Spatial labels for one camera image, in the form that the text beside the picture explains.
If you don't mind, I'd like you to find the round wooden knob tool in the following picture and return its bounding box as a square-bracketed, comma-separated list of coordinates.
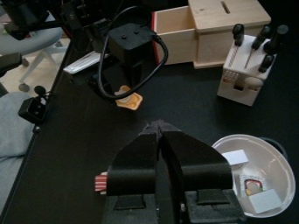
[245, 76, 266, 89]

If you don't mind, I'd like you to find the black chair armrest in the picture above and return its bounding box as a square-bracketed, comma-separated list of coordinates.
[0, 52, 24, 77]

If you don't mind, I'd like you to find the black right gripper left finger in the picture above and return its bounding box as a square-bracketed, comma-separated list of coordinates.
[102, 120, 162, 224]

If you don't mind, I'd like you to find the white toy block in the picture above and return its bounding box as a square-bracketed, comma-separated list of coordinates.
[221, 149, 250, 167]

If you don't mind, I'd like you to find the light wooden drawer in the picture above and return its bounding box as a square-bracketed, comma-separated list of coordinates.
[151, 5, 199, 67]

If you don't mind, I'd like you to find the short black-handled toy knife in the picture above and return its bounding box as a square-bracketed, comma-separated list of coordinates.
[257, 53, 277, 74]

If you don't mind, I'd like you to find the black equipment mount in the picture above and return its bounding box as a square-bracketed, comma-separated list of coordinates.
[0, 0, 63, 41]

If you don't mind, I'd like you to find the white knife block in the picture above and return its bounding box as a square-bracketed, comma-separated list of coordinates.
[217, 34, 278, 107]

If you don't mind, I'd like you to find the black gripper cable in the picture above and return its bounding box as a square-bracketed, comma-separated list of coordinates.
[96, 4, 171, 101]

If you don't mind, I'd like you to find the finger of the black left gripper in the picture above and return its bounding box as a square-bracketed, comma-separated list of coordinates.
[127, 61, 146, 90]

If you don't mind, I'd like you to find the black-handled toy bread knife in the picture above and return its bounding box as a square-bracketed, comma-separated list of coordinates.
[227, 23, 247, 68]

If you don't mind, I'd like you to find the white bowl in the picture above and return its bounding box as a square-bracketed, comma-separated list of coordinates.
[211, 133, 297, 219]

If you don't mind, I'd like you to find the grey cloth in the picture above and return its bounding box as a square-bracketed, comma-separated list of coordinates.
[0, 92, 36, 211]

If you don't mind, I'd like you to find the grey-blue toy block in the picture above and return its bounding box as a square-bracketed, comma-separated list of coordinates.
[247, 188, 285, 214]

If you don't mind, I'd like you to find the light wooden box with slot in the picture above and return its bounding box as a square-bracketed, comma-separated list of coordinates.
[187, 0, 273, 70]

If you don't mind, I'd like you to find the black clamp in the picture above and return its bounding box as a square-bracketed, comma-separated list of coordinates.
[16, 85, 52, 134]

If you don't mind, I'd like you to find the orange toy squash half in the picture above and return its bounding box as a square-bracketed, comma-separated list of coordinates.
[115, 85, 144, 111]

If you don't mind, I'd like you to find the white flat strip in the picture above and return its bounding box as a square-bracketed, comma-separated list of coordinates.
[62, 51, 103, 74]

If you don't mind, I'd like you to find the toy vegetable slice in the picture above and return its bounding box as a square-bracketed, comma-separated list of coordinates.
[238, 174, 267, 197]

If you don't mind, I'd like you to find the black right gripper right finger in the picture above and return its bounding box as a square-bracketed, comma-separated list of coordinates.
[156, 119, 249, 224]

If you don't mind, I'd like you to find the grey office chair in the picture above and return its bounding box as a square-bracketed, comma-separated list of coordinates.
[0, 11, 71, 93]

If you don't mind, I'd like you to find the red white striped toy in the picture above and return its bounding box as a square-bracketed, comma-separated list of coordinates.
[94, 171, 108, 195]

